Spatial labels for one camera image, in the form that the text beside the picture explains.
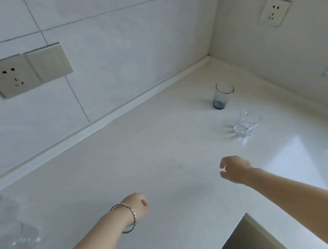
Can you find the person's right hand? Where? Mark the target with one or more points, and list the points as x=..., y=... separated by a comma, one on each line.
x=238, y=170

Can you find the person's left hand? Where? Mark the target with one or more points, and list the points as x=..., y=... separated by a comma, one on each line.
x=139, y=206

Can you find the clear glass cup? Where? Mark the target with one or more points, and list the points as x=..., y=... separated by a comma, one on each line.
x=246, y=125

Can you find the small grey glass tumbler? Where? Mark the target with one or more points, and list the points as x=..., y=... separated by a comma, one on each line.
x=220, y=101

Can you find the person's right forearm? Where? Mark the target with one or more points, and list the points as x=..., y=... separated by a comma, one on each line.
x=317, y=203

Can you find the white backsplash strip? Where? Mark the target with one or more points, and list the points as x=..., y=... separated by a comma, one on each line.
x=102, y=117

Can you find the white wall socket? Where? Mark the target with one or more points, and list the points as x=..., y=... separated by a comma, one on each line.
x=275, y=11

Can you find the beige wall switch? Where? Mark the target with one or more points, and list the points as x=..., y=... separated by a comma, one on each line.
x=48, y=62

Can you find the beige wall socket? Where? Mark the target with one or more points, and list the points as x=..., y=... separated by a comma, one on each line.
x=10, y=77

